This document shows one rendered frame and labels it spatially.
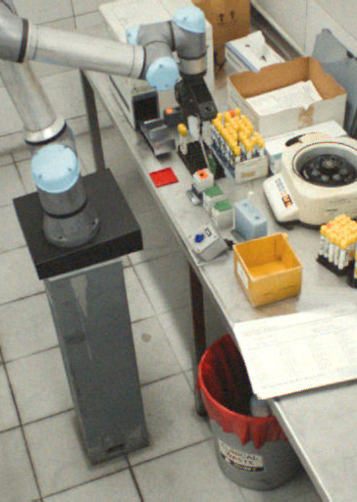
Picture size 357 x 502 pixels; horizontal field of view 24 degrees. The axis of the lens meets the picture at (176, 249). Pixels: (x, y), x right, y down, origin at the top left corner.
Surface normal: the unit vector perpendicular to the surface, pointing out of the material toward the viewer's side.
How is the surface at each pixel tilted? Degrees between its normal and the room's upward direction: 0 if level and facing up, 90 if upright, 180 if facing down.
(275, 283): 90
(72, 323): 90
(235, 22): 90
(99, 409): 90
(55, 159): 8
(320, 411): 0
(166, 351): 0
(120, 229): 4
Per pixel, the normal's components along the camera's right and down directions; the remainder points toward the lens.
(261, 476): 0.02, 0.70
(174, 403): -0.06, -0.73
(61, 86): 0.34, 0.63
